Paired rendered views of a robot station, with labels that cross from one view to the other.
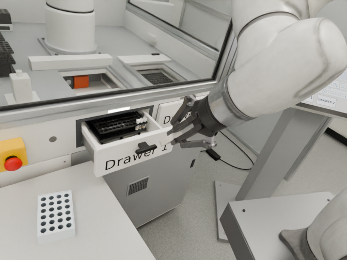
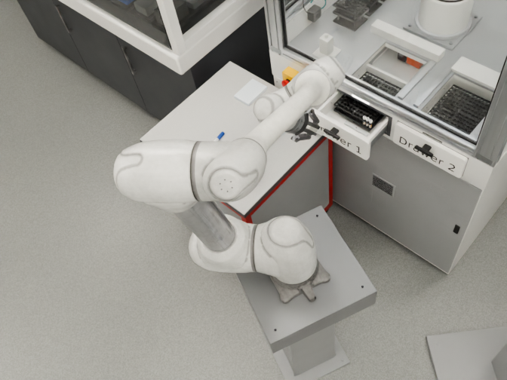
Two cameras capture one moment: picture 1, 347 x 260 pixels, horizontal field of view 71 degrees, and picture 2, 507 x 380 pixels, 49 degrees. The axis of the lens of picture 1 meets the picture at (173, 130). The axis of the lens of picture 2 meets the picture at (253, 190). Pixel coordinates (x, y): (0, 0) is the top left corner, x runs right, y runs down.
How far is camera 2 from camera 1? 1.77 m
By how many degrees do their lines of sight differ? 66
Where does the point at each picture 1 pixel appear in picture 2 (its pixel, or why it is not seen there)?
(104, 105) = (349, 88)
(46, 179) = not seen: hidden behind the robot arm
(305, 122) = not seen: outside the picture
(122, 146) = (322, 118)
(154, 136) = (346, 133)
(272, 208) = (329, 237)
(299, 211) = (335, 258)
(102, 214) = (292, 146)
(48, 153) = not seen: hidden behind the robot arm
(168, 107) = (403, 129)
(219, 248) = (415, 341)
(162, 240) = (391, 270)
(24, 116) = (302, 62)
